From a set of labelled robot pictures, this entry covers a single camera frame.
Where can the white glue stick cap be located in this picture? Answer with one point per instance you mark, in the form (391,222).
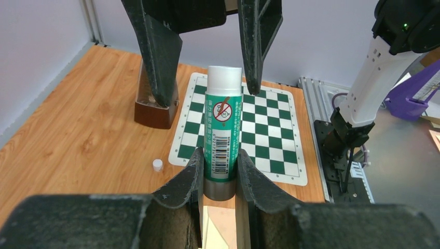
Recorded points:
(157,165)

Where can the wooden metronome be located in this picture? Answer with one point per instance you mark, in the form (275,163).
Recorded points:
(147,111)

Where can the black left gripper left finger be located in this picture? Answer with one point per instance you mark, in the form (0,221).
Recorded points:
(170,217)

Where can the cream pink envelope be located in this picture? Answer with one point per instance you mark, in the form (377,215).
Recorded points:
(219,228)

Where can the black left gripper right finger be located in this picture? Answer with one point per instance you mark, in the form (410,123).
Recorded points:
(268,217)

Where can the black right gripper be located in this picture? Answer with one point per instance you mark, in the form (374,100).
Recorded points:
(158,23)

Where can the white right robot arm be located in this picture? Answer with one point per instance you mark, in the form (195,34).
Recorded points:
(402,30)

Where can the green white glue stick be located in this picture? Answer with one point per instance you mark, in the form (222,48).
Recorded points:
(223,108)

